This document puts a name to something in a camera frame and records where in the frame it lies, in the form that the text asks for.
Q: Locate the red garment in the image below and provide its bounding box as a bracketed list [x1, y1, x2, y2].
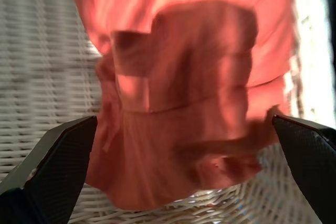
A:
[67, 0, 296, 211]

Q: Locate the pale woven basket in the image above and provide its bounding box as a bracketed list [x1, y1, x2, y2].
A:
[0, 0, 336, 224]

